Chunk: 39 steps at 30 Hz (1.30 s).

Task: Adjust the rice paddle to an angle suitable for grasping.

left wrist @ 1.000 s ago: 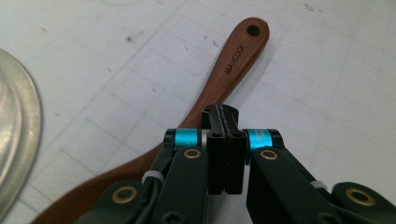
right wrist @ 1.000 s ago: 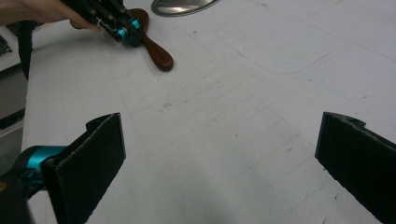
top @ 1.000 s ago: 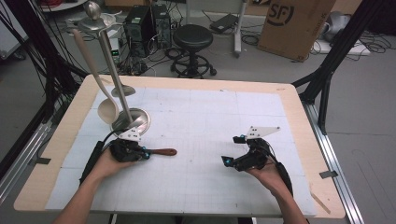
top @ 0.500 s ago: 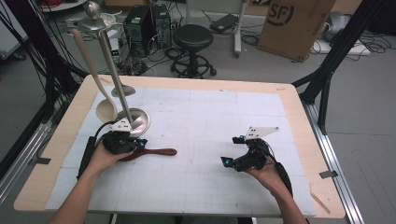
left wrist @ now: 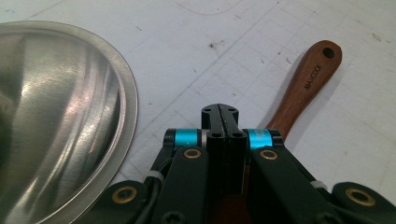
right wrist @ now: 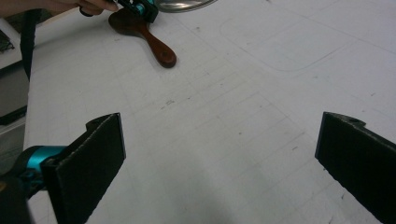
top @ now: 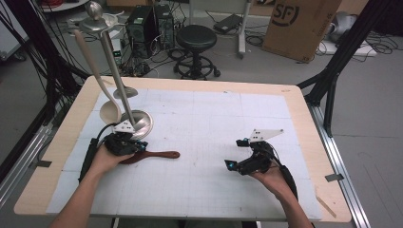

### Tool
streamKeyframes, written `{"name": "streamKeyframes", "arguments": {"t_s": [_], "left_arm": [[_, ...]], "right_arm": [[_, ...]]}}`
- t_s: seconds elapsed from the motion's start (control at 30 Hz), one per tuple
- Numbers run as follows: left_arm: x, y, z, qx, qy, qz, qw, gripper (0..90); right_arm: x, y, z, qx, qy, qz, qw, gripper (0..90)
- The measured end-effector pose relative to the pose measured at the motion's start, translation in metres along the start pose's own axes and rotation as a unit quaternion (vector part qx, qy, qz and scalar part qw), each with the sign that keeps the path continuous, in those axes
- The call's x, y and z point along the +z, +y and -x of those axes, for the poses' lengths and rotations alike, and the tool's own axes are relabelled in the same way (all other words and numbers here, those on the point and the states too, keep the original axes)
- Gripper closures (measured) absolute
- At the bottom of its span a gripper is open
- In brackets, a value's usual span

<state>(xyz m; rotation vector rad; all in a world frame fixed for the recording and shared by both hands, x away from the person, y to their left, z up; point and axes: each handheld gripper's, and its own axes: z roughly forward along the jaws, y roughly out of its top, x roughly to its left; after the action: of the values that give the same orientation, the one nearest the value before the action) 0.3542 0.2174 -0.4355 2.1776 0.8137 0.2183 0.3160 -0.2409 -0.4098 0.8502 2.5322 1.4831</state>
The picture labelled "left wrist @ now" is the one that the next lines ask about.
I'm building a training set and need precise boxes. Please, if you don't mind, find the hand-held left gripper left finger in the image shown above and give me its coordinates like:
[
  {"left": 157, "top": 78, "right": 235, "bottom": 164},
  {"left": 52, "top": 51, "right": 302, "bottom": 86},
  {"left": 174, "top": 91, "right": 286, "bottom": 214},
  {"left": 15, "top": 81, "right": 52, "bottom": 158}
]
[{"left": 201, "top": 104, "right": 226, "bottom": 194}]

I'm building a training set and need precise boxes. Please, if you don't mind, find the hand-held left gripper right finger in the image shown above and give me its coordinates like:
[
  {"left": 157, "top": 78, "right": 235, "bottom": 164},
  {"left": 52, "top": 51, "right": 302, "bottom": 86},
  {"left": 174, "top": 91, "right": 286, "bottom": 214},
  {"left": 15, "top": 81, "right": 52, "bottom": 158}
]
[{"left": 220, "top": 105, "right": 248, "bottom": 194}]

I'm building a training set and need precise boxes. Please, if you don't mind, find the metal utensil stand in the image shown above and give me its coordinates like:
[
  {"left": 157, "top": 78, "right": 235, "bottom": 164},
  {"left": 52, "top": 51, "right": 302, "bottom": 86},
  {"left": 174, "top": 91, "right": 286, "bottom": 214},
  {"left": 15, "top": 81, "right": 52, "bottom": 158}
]
[{"left": 0, "top": 20, "right": 139, "bottom": 224}]

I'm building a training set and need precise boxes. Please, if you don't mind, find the white foam mat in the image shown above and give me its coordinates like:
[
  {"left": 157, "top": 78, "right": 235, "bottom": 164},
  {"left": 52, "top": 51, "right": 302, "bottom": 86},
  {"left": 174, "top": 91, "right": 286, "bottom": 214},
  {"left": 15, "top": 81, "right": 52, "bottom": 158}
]
[{"left": 0, "top": 0, "right": 396, "bottom": 200}]

